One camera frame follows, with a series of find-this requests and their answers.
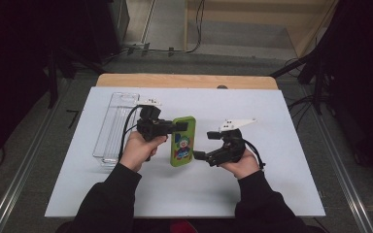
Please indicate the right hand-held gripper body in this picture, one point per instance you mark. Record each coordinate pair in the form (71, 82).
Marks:
(230, 149)

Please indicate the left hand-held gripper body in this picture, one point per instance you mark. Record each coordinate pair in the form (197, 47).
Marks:
(152, 127)

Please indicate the green clown phone case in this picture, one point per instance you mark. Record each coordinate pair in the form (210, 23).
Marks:
(183, 152)

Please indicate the clear plastic rack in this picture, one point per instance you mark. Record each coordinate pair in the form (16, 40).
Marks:
(113, 129)

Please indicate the person's right hand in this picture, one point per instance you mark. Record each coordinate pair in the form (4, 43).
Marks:
(244, 166)

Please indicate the person's left hand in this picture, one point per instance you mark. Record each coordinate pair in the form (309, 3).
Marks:
(136, 152)

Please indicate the white board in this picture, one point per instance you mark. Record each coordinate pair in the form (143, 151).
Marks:
(207, 194)

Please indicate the wooden table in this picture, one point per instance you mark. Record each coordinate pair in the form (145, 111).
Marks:
(175, 80)

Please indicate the red cloth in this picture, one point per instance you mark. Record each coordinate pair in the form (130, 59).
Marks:
(183, 227)

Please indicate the black metal stand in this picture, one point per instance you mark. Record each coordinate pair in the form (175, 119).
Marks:
(53, 77)
(317, 84)

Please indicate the beige wooden platform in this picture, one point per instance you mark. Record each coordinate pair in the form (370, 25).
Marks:
(304, 19)

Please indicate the metal floor rail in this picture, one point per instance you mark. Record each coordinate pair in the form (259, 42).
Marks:
(343, 171)
(22, 168)

